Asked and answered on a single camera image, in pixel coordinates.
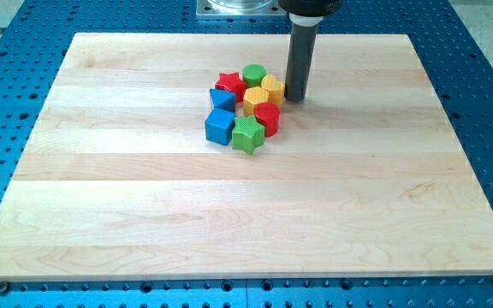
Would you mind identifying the red cylinder block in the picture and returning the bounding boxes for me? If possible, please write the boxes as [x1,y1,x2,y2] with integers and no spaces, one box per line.
[253,102,281,137]

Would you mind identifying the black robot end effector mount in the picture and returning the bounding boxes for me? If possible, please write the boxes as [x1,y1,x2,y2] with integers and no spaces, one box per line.
[278,0,344,17]

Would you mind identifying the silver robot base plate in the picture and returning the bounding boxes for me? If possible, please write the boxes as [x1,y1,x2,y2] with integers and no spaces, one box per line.
[195,0,286,17]

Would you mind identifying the red star block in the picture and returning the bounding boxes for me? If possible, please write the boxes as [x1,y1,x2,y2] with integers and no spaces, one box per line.
[215,72,247,103]

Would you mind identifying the blue cube block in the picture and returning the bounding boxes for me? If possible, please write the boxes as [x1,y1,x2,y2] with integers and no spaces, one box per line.
[205,108,235,145]

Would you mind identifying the green star block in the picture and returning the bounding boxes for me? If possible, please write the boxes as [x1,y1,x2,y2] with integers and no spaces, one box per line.
[232,115,265,155]

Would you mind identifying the yellow heart block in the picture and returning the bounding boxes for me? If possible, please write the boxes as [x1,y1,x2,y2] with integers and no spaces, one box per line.
[261,74,285,108]

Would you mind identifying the yellow hexagon block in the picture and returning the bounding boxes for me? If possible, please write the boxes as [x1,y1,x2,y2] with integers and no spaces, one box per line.
[243,86,269,116]

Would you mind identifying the light wooden board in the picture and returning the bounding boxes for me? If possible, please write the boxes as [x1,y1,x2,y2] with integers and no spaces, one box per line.
[0,33,493,281]

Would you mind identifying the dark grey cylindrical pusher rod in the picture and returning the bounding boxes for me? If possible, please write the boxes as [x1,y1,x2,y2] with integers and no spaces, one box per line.
[285,14,324,103]

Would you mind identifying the green cylinder block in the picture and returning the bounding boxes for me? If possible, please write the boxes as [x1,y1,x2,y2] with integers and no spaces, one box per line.
[242,63,266,88]

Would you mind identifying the blue triangle block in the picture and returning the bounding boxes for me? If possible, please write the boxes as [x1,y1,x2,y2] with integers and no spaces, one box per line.
[209,89,235,112]

